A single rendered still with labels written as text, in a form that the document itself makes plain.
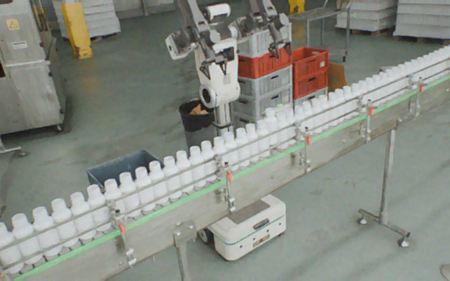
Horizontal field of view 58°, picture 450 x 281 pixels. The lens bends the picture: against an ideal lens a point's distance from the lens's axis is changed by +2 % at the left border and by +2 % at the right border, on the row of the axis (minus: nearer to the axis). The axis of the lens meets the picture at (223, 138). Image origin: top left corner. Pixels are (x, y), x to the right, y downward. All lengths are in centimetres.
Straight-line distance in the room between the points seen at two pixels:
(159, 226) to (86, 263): 28
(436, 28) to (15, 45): 643
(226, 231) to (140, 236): 112
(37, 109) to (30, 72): 43
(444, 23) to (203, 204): 674
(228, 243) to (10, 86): 336
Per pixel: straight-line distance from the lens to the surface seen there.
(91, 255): 149
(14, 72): 508
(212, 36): 200
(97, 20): 1100
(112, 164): 209
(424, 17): 806
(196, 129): 340
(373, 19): 868
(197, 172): 158
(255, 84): 402
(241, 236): 261
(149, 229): 154
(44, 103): 515
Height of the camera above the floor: 186
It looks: 25 degrees down
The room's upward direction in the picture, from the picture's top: 6 degrees counter-clockwise
